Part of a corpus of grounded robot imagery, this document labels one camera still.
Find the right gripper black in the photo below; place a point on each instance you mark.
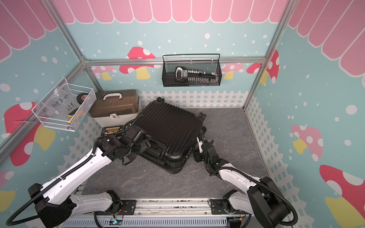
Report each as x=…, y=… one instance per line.
x=196, y=153

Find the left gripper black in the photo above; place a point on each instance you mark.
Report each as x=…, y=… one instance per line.
x=145, y=144

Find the black hard-shell suitcase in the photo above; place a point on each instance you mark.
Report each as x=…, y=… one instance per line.
x=173, y=132

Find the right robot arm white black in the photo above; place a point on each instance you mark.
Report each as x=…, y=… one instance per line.
x=259, y=197

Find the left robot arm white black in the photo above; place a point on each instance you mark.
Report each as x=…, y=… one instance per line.
x=54, y=201

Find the black charger board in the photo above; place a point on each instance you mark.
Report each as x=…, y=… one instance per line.
x=111, y=130

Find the brown lid storage box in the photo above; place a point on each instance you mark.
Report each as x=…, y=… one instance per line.
x=117, y=107

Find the black tape roll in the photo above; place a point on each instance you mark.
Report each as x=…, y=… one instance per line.
x=82, y=97

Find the yellow black tool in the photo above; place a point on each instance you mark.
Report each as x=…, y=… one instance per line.
x=72, y=113

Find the socket tool set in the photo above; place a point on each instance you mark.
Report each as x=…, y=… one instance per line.
x=187, y=77

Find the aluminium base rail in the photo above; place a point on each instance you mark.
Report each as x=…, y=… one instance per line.
x=167, y=213

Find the clear acrylic wall bin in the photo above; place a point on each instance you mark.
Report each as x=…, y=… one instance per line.
x=52, y=110

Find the black wire mesh basket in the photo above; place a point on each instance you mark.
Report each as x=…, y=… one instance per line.
x=200, y=62

